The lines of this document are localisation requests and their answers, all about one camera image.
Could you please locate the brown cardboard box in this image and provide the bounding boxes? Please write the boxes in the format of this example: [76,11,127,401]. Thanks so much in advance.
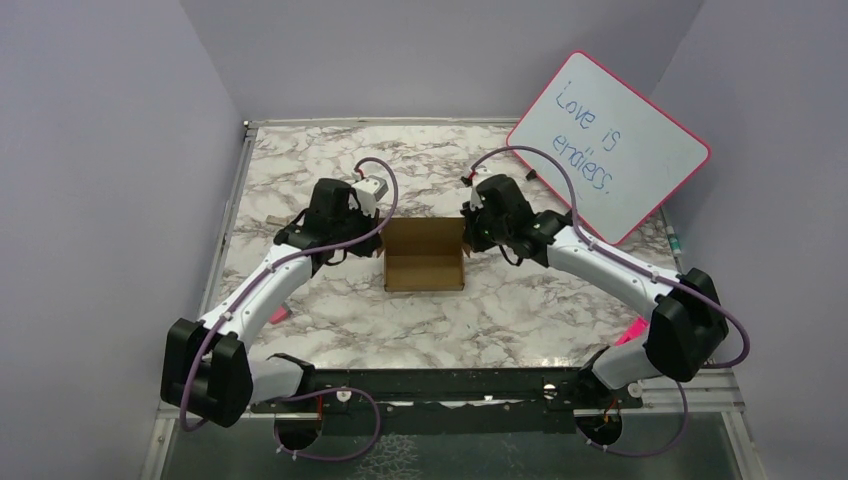
[381,217,466,293]

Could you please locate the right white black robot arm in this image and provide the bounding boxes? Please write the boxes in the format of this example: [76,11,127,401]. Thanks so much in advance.
[461,173,728,407]

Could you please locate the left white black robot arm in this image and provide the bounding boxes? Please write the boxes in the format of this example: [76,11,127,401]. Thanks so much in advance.
[160,176,389,427]

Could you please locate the pink grey eraser block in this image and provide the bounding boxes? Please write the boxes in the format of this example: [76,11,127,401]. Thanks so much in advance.
[269,304,291,325]

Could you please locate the pink framed whiteboard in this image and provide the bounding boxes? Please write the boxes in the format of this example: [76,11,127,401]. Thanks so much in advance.
[506,51,711,245]

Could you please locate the pink marker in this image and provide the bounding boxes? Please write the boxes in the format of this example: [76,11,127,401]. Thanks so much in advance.
[615,317,650,346]

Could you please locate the green capped marker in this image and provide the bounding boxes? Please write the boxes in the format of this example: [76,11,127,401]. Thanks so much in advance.
[666,225,682,256]

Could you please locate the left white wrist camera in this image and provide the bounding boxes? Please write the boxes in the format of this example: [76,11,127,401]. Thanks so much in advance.
[349,176,389,218]

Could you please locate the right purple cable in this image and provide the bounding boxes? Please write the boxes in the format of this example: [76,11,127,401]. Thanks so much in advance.
[461,145,752,460]

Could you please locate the purple cable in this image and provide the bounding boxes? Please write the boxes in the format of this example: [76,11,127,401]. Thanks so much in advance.
[461,145,752,460]
[178,156,400,463]

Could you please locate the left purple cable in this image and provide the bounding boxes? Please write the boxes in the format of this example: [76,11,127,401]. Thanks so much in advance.
[178,156,400,463]

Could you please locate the aluminium table frame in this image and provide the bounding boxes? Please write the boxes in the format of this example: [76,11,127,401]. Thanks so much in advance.
[151,120,762,479]

